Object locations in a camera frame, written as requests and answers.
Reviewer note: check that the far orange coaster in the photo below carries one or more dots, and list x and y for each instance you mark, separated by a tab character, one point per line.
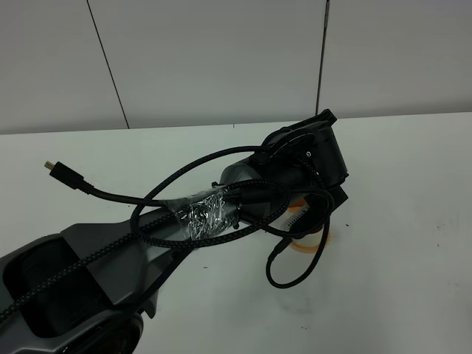
297	205

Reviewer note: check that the near orange coaster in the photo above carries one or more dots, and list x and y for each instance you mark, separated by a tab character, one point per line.
298	248

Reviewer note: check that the near white teacup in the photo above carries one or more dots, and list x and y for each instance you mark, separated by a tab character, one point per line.
310	240

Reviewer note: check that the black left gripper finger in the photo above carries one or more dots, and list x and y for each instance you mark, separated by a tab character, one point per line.
325	119

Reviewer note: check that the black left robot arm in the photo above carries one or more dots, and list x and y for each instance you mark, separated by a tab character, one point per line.
87	288

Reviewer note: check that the orange coaster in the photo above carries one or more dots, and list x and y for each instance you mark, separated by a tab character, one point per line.
298	248
297	205

